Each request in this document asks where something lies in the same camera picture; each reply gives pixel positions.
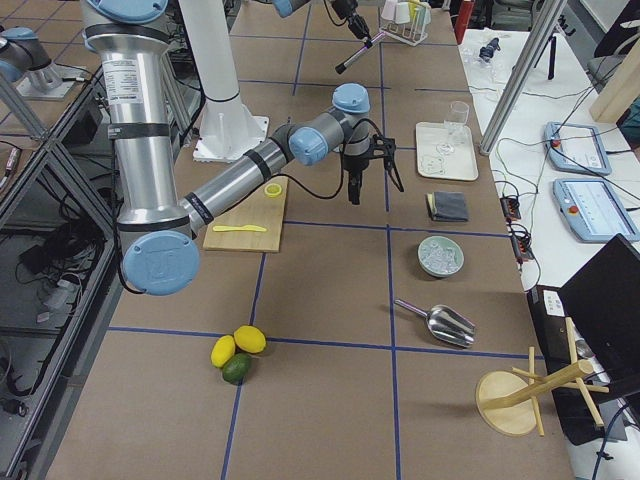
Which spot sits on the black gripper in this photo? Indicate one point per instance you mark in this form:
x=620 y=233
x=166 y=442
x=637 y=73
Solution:
x=344 y=6
x=354 y=164

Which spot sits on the steel muddler with black tip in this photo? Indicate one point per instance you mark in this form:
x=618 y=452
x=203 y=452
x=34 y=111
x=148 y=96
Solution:
x=367 y=46

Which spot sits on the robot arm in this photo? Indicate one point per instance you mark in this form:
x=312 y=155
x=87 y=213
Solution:
x=156 y=228
x=286 y=8

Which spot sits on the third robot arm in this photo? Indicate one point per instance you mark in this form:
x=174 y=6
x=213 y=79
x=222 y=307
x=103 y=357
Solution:
x=26 y=63

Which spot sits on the lemon half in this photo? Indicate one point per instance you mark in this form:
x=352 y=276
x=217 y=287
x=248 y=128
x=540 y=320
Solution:
x=273 y=190

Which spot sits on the whole lemon right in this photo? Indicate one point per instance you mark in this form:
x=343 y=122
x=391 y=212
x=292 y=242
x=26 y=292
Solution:
x=250 y=339

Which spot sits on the whole lemon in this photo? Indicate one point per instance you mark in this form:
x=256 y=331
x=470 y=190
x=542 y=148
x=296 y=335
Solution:
x=250 y=339
x=223 y=350

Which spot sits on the whole lemon left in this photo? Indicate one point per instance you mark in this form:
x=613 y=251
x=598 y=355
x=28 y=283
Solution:
x=223 y=350

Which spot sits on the cream serving tray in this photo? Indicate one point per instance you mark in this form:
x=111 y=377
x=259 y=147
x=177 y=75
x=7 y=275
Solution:
x=439 y=156

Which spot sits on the folded grey cloth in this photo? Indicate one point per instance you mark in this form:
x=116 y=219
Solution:
x=447 y=206

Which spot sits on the clear wine glass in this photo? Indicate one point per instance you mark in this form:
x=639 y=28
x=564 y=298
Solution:
x=454 y=122

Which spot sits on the green bowl of ice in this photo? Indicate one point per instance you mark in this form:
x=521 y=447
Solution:
x=440 y=256

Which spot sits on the bamboo cutting board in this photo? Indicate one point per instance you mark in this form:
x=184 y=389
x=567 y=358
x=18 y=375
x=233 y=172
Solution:
x=257 y=209

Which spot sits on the yellow plastic knife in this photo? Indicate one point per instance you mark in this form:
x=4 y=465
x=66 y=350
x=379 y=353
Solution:
x=239 y=228

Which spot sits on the steel ice scoop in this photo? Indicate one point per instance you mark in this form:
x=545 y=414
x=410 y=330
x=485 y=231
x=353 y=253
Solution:
x=444 y=323

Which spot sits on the teach pendant far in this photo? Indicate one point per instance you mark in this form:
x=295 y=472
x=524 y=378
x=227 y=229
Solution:
x=576 y=148

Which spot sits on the teach pendant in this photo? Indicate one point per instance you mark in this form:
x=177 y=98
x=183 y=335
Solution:
x=593 y=210
x=576 y=148

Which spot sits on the teach pendant near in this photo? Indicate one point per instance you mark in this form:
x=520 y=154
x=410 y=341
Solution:
x=593 y=210

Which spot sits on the green lime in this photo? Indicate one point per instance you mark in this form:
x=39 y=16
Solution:
x=236 y=368

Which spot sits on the wooden mug tree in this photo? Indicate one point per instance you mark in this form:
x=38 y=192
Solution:
x=508 y=400

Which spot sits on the white wire cup rack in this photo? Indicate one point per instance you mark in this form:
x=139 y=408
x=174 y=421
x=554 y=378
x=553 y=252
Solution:
x=406 y=21

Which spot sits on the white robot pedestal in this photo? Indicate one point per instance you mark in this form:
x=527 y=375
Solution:
x=227 y=127

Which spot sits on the aluminium frame post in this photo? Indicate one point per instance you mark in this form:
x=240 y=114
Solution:
x=538 y=36

